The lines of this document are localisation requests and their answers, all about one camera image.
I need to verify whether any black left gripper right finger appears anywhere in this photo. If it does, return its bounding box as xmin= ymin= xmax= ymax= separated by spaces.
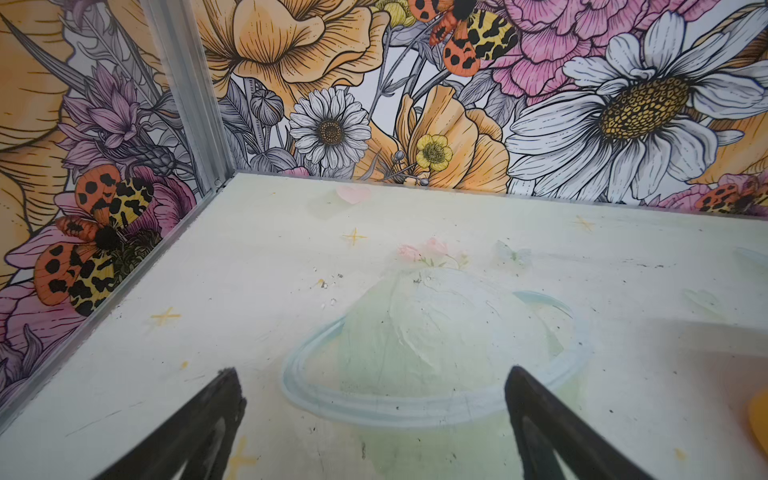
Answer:
xmin=504 ymin=366 xmax=650 ymax=479

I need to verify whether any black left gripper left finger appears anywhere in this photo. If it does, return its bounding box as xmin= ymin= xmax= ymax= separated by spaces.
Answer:
xmin=97 ymin=368 xmax=247 ymax=479

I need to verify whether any yellow oval plastic bin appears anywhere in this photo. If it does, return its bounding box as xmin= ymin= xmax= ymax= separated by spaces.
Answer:
xmin=747 ymin=389 xmax=768 ymax=455

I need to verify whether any aluminium corner frame post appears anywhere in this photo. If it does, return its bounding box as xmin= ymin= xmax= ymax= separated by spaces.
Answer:
xmin=141 ymin=1 xmax=234 ymax=195

